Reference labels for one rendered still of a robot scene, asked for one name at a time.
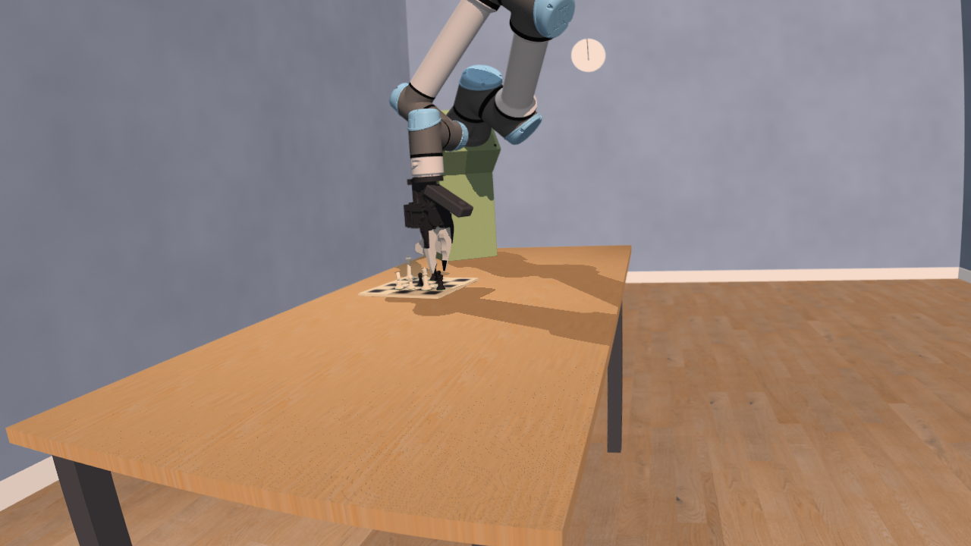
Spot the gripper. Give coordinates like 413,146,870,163
404,175,454,274

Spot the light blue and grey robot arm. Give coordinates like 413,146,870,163
389,0,575,218

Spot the black and cream chessboard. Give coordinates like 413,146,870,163
358,277,479,299

